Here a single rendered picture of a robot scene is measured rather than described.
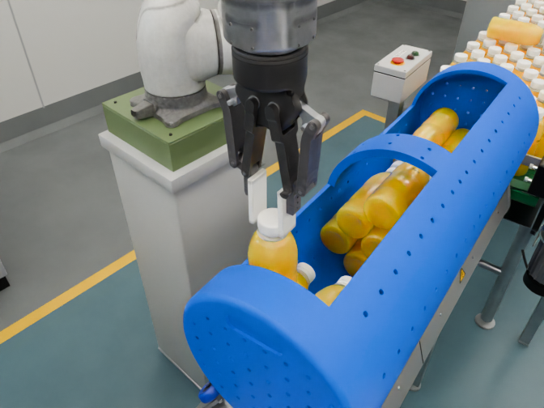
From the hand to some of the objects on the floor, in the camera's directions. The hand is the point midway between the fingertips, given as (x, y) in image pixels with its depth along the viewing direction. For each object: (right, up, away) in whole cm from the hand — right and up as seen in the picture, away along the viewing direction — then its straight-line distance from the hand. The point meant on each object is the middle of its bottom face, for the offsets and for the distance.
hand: (271, 204), depth 59 cm
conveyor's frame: (+102, -18, +183) cm, 211 cm away
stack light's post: (+103, -56, +137) cm, 180 cm away
